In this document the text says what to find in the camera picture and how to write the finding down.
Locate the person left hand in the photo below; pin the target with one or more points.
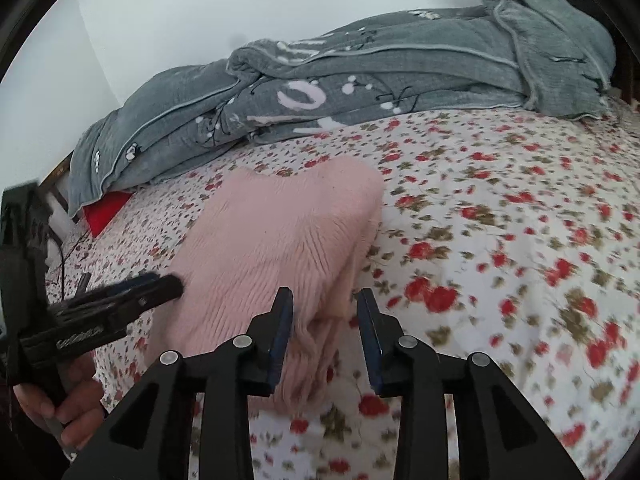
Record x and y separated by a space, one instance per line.
81 413

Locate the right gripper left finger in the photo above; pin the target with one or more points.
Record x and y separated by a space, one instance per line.
148 434

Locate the grey patterned quilt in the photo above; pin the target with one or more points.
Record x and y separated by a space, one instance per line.
541 55

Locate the floral bed sheet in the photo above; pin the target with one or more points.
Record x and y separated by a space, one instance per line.
502 231

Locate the red pillow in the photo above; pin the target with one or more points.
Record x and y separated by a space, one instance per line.
99 214

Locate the pink knit sweater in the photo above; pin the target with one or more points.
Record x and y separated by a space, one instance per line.
310 233

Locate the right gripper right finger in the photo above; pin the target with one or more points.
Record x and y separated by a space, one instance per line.
500 435

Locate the black garment on rail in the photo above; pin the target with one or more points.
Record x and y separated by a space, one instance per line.
591 8

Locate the wooden bed rail left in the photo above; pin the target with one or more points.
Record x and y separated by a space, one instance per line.
54 187

